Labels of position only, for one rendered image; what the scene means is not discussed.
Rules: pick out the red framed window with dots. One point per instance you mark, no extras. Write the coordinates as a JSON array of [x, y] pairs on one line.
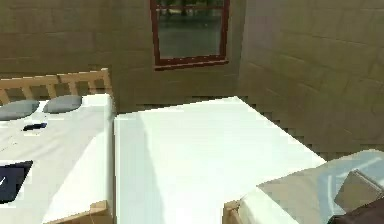
[[190, 36]]

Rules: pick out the grey pillow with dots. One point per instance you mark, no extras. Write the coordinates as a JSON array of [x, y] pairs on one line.
[[16, 109], [62, 103]]

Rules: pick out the wooden bed with white sheet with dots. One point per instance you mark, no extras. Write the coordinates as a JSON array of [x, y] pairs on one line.
[[66, 156]]

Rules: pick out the wooden bed with pale blue sheet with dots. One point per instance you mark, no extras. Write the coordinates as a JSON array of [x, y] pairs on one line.
[[300, 196]]

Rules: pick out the grey square cushion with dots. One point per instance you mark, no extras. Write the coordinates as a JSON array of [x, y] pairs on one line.
[[358, 191]]

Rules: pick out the black laptop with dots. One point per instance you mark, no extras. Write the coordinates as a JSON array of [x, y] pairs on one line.
[[11, 180]]

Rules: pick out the dark brown cushion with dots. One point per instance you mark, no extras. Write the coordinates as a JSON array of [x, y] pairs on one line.
[[363, 213]]

